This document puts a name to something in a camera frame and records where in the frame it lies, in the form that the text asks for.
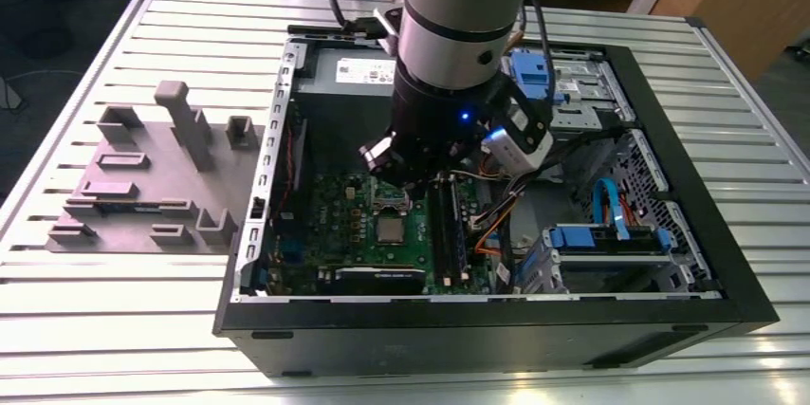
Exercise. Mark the blue plastic drive rail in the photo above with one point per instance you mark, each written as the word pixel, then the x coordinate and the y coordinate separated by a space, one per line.
pixel 525 272

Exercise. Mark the grey parts rack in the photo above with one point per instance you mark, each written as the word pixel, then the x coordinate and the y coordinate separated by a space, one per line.
pixel 157 187

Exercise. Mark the black PC case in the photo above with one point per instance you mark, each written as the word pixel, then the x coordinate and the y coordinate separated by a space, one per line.
pixel 443 343

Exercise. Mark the black graphics card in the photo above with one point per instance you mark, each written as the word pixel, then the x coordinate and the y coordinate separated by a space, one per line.
pixel 379 281

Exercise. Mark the blue board connector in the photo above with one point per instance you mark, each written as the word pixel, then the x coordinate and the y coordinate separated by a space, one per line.
pixel 292 253

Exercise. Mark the silver disk bay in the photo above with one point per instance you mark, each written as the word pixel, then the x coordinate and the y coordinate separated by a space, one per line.
pixel 683 277

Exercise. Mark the RAM stick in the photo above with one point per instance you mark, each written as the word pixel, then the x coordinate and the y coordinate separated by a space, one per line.
pixel 145 208

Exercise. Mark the hard disk in blue carrier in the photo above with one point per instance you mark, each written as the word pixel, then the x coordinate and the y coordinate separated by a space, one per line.
pixel 579 237

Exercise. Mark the black RAM slot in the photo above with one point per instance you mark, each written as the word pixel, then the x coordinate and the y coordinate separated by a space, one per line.
pixel 435 229

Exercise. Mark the grey power supply unit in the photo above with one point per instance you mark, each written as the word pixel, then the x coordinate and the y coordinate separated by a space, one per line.
pixel 341 130

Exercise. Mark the silver CPU with green edge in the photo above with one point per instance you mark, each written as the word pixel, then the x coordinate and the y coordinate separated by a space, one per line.
pixel 391 230

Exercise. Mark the blue plastic drive latch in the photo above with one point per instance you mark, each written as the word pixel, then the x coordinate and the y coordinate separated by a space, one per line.
pixel 531 73

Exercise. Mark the silver drive cage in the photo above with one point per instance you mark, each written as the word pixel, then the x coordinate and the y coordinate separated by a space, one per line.
pixel 588 115

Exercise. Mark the green motherboard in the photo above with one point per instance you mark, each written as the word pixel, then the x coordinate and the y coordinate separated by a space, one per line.
pixel 332 196

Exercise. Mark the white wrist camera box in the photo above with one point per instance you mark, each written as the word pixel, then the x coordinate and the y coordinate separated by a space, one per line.
pixel 515 151

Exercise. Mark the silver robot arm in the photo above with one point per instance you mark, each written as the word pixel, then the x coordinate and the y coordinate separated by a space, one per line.
pixel 455 21

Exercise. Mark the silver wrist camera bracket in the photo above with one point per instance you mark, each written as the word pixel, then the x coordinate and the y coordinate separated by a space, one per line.
pixel 383 25

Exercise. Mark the CPU socket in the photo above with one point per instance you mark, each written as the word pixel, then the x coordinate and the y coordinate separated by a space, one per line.
pixel 409 232

